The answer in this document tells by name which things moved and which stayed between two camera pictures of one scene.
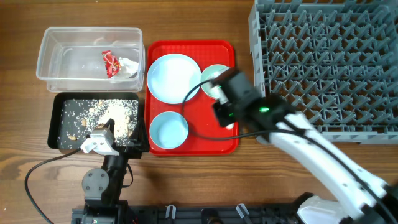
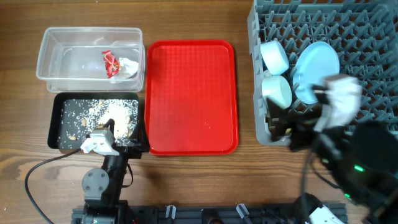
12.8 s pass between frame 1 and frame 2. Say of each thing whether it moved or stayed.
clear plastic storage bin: stayed
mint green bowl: moved
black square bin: stayed
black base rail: stayed
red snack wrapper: stayed
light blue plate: moved
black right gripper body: moved
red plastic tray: stayed
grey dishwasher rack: stayed
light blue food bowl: moved
